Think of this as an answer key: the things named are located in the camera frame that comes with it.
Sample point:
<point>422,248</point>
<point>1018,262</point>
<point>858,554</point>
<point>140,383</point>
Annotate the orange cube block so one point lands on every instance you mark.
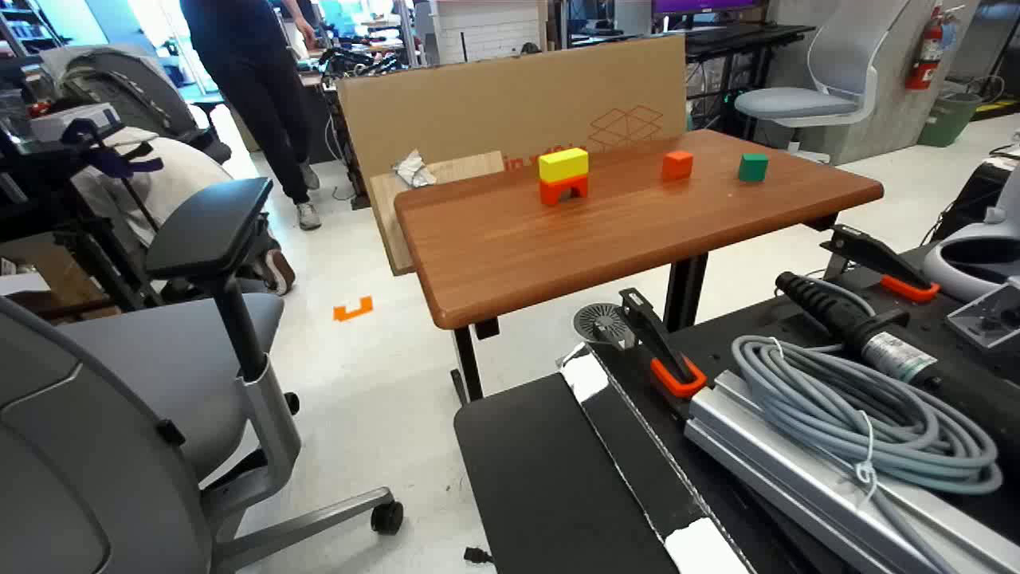
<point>675,165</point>

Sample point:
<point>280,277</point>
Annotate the orange arch block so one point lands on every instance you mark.
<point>561,188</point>

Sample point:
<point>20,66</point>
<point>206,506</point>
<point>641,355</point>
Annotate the yellow rectangular block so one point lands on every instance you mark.
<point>561,165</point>

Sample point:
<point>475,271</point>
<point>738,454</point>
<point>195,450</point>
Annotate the green cube block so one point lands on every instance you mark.
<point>752,168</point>

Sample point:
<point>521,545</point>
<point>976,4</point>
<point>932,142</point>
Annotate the white tape patch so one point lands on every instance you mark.
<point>584,377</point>
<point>706,545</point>

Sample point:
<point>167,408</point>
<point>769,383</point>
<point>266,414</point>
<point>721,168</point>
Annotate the flat cardboard box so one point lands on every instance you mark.
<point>447,176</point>

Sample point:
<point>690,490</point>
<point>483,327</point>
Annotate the crumpled white paper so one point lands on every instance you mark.
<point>412,169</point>

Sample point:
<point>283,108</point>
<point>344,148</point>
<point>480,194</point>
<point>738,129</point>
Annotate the person in dark clothing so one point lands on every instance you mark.
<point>255,75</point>

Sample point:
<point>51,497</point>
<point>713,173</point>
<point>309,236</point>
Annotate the white bag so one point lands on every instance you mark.
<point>175,169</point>

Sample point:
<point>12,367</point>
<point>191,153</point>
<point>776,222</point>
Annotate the aluminium extrusion bar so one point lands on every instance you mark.
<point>808,490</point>

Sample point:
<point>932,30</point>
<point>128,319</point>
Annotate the white office chair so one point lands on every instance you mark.
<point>840,75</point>

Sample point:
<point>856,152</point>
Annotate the grey office chair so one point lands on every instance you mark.
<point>128,426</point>

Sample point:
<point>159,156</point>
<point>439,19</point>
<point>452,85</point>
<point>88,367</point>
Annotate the black office chair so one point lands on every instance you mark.
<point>116,85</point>

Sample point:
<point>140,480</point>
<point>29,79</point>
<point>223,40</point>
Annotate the green bin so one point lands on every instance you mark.
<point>949,119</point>

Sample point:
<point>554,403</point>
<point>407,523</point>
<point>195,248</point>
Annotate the red fire extinguisher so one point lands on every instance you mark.
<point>924,53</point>

